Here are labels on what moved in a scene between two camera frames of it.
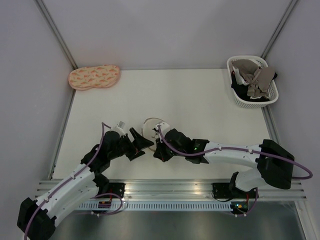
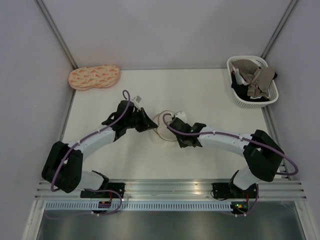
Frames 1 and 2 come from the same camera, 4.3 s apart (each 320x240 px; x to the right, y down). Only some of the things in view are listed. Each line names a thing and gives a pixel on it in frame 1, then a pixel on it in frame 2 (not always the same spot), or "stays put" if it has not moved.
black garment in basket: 240,91 stays put
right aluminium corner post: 279,29 stays put
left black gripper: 140,142 to 146,123
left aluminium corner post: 41,6 stays put
